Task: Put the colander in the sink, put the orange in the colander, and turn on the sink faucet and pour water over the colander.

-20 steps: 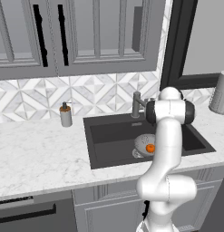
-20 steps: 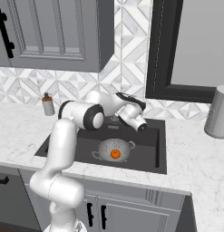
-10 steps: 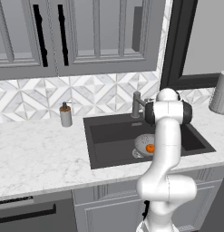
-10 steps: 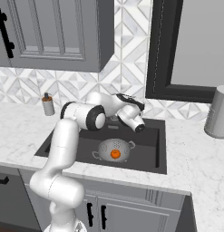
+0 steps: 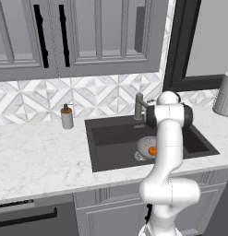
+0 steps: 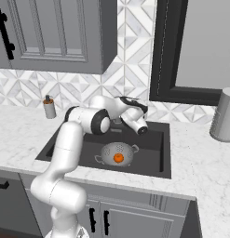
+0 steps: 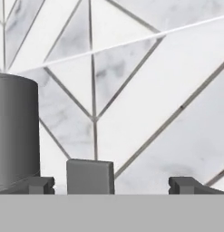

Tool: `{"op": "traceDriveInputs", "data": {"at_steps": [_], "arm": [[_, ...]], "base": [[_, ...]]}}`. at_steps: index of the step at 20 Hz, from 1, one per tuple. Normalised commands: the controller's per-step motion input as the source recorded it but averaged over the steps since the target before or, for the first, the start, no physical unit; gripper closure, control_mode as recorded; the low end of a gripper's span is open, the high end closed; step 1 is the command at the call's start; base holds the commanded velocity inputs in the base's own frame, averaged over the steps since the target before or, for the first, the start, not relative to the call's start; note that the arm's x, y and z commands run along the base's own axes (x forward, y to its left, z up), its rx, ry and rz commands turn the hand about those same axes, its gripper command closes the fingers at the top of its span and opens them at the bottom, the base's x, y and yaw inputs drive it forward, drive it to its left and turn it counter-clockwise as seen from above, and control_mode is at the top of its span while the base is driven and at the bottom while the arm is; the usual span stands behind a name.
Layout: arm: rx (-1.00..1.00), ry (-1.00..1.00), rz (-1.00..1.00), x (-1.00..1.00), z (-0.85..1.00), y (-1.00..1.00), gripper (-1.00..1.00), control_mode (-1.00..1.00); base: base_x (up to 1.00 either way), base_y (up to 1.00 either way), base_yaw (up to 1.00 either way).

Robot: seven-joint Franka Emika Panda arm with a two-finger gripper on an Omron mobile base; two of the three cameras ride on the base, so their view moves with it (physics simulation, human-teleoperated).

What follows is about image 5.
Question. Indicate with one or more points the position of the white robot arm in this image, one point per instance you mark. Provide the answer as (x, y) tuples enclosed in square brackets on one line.
[(166, 172)]

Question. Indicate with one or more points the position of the grey sink faucet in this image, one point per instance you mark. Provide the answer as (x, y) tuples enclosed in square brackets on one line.
[(138, 107)]

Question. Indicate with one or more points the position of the dark grey sink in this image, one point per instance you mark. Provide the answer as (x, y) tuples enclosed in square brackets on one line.
[(118, 150)]

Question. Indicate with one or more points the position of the white colander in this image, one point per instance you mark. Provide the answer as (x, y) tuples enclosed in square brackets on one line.
[(144, 144)]

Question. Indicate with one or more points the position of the orange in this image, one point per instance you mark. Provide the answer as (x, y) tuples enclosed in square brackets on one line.
[(152, 150)]

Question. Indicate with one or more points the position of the grey soap dispenser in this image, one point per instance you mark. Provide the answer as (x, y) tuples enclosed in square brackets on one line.
[(67, 118)]

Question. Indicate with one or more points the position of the grey base cupboard door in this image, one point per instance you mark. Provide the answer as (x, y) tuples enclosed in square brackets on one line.
[(112, 212), (210, 199)]

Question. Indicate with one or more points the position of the grey cylindrical canister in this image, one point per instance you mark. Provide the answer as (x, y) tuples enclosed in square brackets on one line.
[(223, 95)]

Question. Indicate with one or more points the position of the grey dishwasher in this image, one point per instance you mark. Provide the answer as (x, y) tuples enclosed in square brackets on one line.
[(35, 219)]

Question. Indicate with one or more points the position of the grey wall cupboard door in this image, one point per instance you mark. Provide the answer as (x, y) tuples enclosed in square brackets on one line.
[(17, 33), (112, 30)]

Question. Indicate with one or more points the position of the black window frame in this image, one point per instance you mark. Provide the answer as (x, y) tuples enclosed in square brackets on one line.
[(181, 46)]

